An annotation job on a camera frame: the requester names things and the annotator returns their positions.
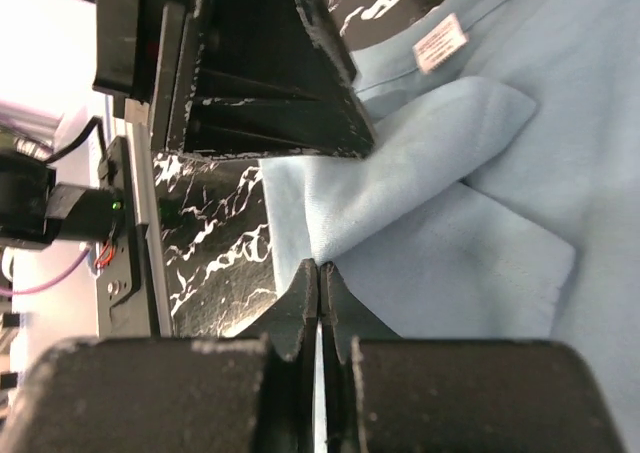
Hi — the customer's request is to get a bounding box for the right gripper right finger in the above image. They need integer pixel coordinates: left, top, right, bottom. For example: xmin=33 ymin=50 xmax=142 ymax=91
xmin=319 ymin=263 xmax=624 ymax=452

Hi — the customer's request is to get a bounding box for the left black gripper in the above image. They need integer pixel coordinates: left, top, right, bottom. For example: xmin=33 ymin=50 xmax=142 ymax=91
xmin=93 ymin=0 xmax=374 ymax=159

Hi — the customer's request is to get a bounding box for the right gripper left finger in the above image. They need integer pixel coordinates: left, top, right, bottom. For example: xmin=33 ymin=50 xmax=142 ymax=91
xmin=1 ymin=260 xmax=319 ymax=452

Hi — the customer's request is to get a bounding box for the blue-grey t shirt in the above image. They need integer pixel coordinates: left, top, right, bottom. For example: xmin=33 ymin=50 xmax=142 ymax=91
xmin=260 ymin=0 xmax=639 ymax=452

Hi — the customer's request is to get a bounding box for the black marbled table mat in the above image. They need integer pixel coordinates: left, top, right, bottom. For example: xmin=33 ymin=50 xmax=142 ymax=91
xmin=149 ymin=0 xmax=474 ymax=337

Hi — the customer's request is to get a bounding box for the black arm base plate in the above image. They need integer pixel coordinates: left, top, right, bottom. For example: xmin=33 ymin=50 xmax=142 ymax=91
xmin=96 ymin=136 xmax=160 ymax=337

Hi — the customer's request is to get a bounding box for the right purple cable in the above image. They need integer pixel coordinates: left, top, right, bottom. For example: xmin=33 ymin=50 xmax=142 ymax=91
xmin=0 ymin=245 xmax=96 ymax=299

